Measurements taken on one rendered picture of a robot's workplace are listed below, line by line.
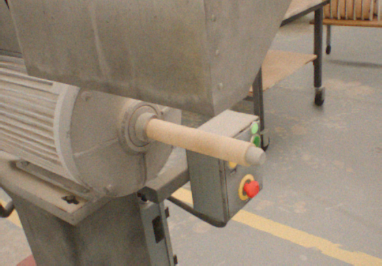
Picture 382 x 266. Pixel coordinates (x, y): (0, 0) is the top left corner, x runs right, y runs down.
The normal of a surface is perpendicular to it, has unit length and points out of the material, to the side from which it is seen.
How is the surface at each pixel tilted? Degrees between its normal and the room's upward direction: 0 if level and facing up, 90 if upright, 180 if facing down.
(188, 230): 0
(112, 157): 93
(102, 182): 107
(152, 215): 90
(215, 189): 90
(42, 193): 0
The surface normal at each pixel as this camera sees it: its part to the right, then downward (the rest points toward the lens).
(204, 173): -0.62, 0.43
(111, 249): 0.78, 0.22
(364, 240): -0.11, -0.87
